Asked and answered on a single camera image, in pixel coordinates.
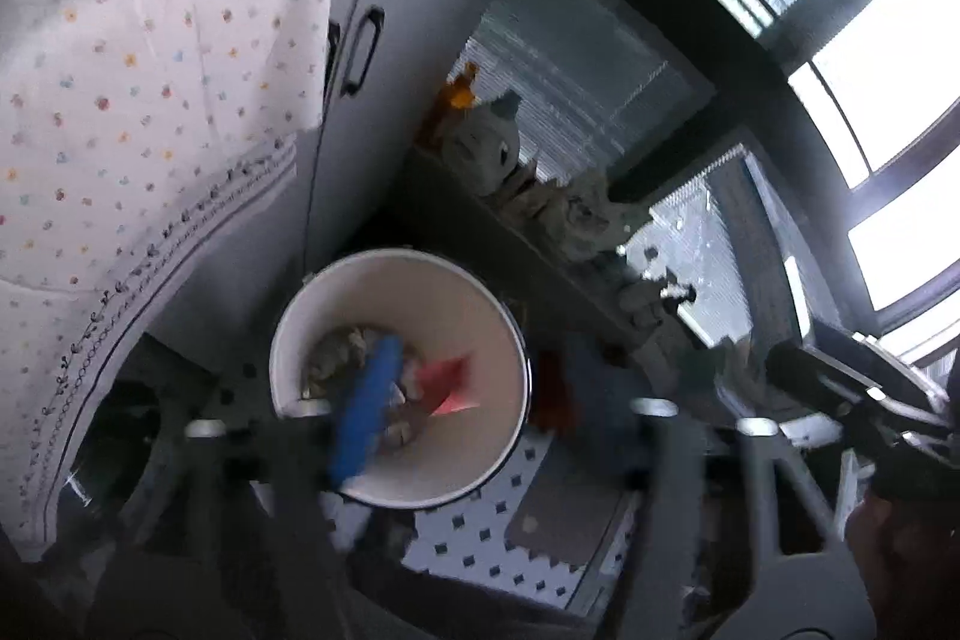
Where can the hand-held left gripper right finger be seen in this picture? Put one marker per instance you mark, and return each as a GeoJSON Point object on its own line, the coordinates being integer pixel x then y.
{"type": "Point", "coordinates": [675, 505]}

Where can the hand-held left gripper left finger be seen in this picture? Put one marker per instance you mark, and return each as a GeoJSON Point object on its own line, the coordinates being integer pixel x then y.
{"type": "Point", "coordinates": [367, 407]}

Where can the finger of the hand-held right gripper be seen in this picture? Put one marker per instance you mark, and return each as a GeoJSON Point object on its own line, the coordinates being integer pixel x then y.
{"type": "Point", "coordinates": [802, 370]}

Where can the red paper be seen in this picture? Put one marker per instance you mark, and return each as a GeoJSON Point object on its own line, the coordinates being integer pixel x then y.
{"type": "Point", "coordinates": [450, 381]}

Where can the white round waste bin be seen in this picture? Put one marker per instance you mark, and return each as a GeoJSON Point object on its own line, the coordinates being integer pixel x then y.
{"type": "Point", "coordinates": [465, 310]}

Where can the person's right forearm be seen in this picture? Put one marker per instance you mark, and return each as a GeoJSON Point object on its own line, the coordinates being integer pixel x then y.
{"type": "Point", "coordinates": [907, 572]}

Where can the crumpled grey paper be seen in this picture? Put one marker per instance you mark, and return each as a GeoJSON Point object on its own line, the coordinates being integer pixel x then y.
{"type": "Point", "coordinates": [337, 359]}

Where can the grey floor mat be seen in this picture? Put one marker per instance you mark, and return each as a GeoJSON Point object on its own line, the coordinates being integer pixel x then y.
{"type": "Point", "coordinates": [559, 512]}

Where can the red floor object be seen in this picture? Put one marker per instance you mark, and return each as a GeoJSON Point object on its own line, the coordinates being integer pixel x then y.
{"type": "Point", "coordinates": [553, 389]}

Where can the crumpled plastic bags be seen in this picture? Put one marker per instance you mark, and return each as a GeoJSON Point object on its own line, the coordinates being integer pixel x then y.
{"type": "Point", "coordinates": [585, 220]}

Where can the white detergent bottle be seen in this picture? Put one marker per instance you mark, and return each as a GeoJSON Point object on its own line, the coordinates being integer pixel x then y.
{"type": "Point", "coordinates": [487, 149]}

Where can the orange bottle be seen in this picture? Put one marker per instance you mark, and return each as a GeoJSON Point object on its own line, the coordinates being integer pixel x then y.
{"type": "Point", "coordinates": [454, 100]}

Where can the white polka dot tablecloth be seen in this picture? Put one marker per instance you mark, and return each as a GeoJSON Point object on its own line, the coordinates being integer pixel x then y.
{"type": "Point", "coordinates": [150, 123]}

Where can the grey kitchen cabinet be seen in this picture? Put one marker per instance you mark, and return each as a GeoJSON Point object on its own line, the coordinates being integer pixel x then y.
{"type": "Point", "coordinates": [420, 10]}

